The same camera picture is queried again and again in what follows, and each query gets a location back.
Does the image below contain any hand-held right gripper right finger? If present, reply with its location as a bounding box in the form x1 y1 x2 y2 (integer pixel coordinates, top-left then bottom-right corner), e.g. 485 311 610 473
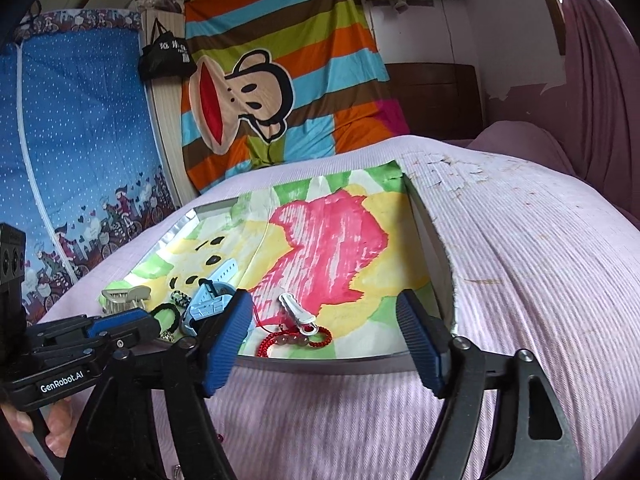
396 288 586 480

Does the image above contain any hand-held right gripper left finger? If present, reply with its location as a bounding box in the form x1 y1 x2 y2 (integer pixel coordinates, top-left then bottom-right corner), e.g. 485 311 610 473
65 289 255 480

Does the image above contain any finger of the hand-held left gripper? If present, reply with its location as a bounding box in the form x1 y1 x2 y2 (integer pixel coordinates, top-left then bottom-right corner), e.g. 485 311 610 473
27 308 153 348
30 316 162 367

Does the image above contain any beige hair claw clip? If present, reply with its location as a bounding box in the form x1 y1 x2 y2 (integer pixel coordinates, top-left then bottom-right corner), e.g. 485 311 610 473
101 285 152 316

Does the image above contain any black hair tie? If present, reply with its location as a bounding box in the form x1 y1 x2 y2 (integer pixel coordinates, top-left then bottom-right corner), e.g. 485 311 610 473
148 302 184 336

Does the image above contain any light blue wrist watch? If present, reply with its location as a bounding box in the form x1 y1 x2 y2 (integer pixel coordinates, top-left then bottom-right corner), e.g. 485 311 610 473
178 257 251 336

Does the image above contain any red cord bead bracelet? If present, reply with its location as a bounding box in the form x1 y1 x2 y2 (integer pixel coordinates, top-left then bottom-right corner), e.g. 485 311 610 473
250 305 333 360

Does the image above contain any white hair clip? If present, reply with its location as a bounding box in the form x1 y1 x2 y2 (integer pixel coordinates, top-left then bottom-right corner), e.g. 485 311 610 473
278 292 321 337

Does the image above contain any grey shallow box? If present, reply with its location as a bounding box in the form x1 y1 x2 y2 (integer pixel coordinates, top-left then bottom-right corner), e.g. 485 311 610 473
122 160 457 376

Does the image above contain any person's left hand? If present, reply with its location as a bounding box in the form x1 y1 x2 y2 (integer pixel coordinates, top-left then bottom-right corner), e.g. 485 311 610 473
0 397 76 461

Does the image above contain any colourful painted box liner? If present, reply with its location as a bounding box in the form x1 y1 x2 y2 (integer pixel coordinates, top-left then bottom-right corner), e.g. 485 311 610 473
125 160 443 361

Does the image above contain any blue dotted fabric wardrobe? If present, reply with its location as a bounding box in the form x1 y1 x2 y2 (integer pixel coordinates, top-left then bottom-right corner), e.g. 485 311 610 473
0 7 178 331

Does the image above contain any pink pillow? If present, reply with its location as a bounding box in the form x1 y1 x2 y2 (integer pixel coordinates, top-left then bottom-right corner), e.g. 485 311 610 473
465 120 577 181

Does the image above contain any dark wooden headboard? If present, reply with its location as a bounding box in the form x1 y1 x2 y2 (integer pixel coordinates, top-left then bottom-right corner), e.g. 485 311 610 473
385 62 484 143

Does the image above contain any black tote bag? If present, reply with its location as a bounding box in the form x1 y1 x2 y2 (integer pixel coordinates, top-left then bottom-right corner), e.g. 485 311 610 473
138 17 199 81

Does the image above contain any pink curtain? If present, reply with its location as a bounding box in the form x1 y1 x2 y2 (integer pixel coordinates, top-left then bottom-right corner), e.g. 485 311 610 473
550 0 640 231

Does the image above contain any pale bundle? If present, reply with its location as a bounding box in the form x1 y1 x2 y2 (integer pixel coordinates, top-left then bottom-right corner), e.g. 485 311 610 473
129 0 183 13

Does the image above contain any striped monkey print cloth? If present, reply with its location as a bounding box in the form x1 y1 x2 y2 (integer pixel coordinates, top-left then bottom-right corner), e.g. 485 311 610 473
180 0 411 196

